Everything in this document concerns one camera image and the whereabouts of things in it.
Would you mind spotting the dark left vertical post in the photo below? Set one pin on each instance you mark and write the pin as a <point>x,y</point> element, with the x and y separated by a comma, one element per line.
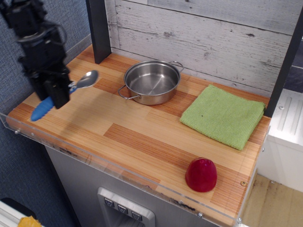
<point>97,16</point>

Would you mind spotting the dark vertical post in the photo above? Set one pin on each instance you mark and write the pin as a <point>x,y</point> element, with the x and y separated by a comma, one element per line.
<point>286,66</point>
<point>97,16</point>

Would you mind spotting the green folded cloth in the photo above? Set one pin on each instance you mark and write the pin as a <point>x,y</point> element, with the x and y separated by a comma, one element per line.
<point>224,117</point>

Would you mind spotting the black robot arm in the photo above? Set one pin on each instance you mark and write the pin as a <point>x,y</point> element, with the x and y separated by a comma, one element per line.
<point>27,15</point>

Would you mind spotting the clear acrylic table guard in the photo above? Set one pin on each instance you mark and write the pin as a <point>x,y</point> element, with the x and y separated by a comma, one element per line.
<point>149,142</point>

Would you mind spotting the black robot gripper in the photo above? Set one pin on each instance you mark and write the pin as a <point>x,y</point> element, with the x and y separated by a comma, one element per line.
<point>43,64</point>

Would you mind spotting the white toy sink unit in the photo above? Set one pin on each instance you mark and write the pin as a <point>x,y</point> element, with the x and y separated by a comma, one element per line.
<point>281,158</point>

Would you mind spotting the dark right vertical post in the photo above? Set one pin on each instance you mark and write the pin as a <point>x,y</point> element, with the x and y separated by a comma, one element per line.
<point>286,66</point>

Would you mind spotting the small stainless steel pot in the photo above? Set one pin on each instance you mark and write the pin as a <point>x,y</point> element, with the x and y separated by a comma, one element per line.
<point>151,82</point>

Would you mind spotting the blue handled metal spoon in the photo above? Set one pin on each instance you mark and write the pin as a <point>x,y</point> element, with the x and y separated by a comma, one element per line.
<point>88,80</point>

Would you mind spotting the grey toy fridge cabinet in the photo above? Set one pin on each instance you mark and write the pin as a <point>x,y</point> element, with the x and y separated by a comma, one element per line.
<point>81,180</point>

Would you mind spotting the silver dispenser button panel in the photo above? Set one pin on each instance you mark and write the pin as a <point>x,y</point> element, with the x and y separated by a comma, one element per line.
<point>121,212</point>

